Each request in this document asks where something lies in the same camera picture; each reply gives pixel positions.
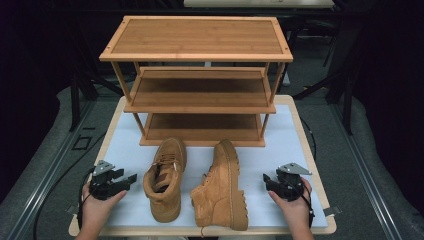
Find person's left hand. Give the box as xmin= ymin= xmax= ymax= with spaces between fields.
xmin=80 ymin=182 xmax=128 ymax=225

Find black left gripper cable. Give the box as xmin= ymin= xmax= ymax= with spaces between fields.
xmin=76 ymin=167 xmax=97 ymax=231

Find wooden three-tier shoe rack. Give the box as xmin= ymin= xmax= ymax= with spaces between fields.
xmin=98 ymin=15 xmax=294 ymax=148

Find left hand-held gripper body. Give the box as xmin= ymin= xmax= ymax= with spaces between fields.
xmin=88 ymin=159 xmax=118 ymax=201

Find aluminium floor rail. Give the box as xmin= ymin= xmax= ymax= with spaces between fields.
xmin=329 ymin=102 xmax=416 ymax=240
xmin=5 ymin=99 xmax=98 ymax=240

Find long black floor cable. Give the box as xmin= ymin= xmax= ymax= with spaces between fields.
xmin=32 ymin=132 xmax=108 ymax=240

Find person's right hand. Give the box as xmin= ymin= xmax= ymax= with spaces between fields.
xmin=268 ymin=177 xmax=315 ymax=230

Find tan suede boot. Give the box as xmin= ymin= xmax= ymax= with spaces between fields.
xmin=189 ymin=139 xmax=250 ymax=232
xmin=142 ymin=137 xmax=188 ymax=224

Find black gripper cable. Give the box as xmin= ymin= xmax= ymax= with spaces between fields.
xmin=76 ymin=167 xmax=97 ymax=231
xmin=289 ymin=178 xmax=316 ymax=229

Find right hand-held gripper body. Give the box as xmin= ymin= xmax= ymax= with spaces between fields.
xmin=274 ymin=162 xmax=313 ymax=203

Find thin black floor cable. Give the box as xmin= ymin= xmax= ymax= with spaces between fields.
xmin=300 ymin=117 xmax=318 ymax=162

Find black metal stand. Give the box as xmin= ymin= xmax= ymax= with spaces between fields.
xmin=67 ymin=39 xmax=125 ymax=133
xmin=292 ymin=19 xmax=355 ymax=136

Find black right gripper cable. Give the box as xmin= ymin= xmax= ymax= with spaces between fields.
xmin=289 ymin=178 xmax=316 ymax=229

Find black floor socket frame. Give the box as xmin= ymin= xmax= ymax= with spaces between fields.
xmin=71 ymin=134 xmax=92 ymax=151

